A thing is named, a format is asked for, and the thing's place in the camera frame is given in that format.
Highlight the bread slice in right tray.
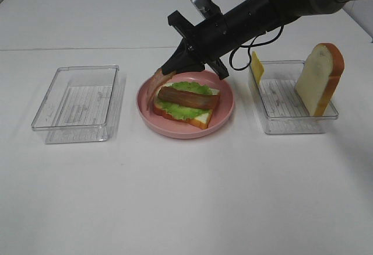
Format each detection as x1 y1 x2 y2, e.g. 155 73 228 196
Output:
295 43 344 117

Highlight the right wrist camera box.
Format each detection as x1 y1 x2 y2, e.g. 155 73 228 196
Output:
190 0 221 20

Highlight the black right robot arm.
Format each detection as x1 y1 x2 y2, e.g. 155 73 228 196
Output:
161 0 355 79

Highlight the bread slice from tray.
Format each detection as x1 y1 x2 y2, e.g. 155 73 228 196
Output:
153 86 220 130

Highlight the green lettuce leaf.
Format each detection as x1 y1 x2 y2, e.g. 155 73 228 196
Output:
153 81 220 124

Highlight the clear plastic tray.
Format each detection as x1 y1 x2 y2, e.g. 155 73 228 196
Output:
248 60 339 135
31 65 122 144

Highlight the brown bacon strip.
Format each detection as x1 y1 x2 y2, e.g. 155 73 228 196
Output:
157 86 220 110

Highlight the yellow cheese slice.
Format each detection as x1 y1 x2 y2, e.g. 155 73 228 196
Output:
251 51 265 85

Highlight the clear left plastic tray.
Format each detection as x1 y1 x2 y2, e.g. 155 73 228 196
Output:
31 65 122 144

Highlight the pink bacon strip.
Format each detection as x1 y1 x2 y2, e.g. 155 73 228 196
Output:
146 68 177 110

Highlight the clear right plastic tray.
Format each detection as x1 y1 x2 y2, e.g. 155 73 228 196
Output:
248 60 339 135

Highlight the pink round plate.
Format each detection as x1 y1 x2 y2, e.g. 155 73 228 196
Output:
136 71 235 139

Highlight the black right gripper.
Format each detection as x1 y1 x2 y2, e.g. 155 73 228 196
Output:
161 11 230 79

